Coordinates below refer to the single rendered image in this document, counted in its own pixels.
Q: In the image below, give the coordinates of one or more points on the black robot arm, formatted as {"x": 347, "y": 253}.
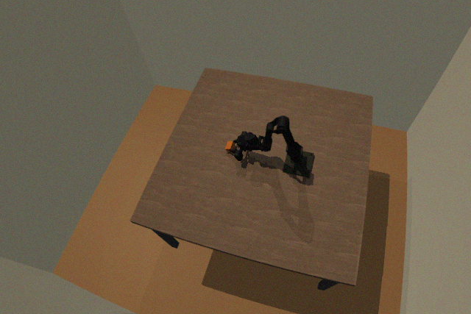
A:
{"x": 293, "y": 149}

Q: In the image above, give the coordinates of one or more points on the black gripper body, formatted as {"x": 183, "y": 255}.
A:
{"x": 238, "y": 154}

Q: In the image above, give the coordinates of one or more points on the orange block with black square face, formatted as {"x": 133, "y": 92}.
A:
{"x": 230, "y": 145}

